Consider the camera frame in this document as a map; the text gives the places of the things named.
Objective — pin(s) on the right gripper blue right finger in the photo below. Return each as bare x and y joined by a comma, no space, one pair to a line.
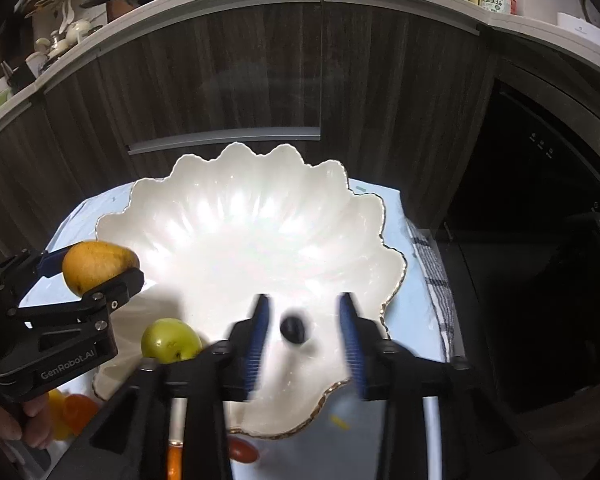
360,337

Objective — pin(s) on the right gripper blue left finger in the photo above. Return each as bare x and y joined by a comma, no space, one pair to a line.
248,338

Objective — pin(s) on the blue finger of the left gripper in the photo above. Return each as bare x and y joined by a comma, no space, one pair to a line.
114,293
49,264

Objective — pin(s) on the yellow mango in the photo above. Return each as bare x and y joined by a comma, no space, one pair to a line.
89,264

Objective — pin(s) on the dark blueberry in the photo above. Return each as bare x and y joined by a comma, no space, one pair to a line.
293,329

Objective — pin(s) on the orange tangerine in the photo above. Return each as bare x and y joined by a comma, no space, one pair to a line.
78,411
174,461

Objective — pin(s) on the green apple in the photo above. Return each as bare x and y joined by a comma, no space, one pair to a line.
169,340

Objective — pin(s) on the yellow lemon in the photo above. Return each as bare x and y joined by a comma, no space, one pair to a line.
56,403

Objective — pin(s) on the red cherry tomato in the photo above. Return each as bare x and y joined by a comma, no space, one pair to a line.
241,451

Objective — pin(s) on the person's left hand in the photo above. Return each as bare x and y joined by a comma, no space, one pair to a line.
37,432

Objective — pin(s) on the light blue patterned tablecloth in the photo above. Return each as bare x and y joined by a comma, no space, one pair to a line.
343,441

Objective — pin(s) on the checkered dish towel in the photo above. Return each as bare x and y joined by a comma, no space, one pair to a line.
438,287

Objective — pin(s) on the white scalloped ceramic bowl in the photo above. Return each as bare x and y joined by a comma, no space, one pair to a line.
215,234

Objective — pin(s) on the built-in black dishwasher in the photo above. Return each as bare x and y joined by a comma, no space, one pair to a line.
520,243

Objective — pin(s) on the white teapot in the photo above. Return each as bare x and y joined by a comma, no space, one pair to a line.
77,31

